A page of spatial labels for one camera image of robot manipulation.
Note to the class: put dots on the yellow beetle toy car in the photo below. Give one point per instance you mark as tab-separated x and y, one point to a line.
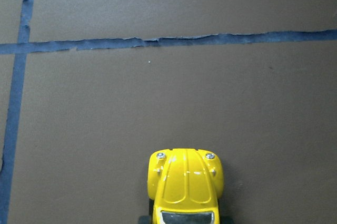
184	185

